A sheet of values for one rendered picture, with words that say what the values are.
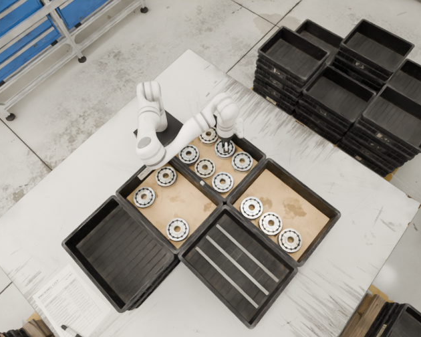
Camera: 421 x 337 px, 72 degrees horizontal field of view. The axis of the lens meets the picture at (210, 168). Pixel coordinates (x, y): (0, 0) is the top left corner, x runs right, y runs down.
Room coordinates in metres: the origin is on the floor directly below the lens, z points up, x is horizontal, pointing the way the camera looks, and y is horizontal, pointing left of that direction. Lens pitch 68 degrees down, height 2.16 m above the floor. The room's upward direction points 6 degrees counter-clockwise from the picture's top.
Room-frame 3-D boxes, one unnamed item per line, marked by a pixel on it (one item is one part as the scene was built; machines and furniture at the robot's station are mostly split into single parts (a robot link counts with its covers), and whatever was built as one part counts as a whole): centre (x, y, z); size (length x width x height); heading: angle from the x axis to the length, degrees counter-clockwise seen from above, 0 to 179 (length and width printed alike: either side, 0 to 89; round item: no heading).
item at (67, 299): (-0.01, 0.72, 0.70); 0.33 x 0.23 x 0.01; 43
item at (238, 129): (0.59, -0.10, 1.12); 0.11 x 0.09 x 0.06; 86
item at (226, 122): (0.58, -0.08, 1.22); 0.09 x 0.07 x 0.15; 25
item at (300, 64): (1.41, -0.65, 0.37); 0.40 x 0.30 x 0.45; 43
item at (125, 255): (0.18, 0.43, 0.87); 0.40 x 0.30 x 0.11; 41
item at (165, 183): (0.51, 0.22, 0.86); 0.10 x 0.10 x 0.01
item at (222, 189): (0.45, -0.05, 0.86); 0.10 x 0.10 x 0.01
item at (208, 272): (0.08, -0.06, 0.87); 0.40 x 0.30 x 0.11; 41
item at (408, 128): (0.83, -1.20, 0.37); 0.40 x 0.30 x 0.45; 43
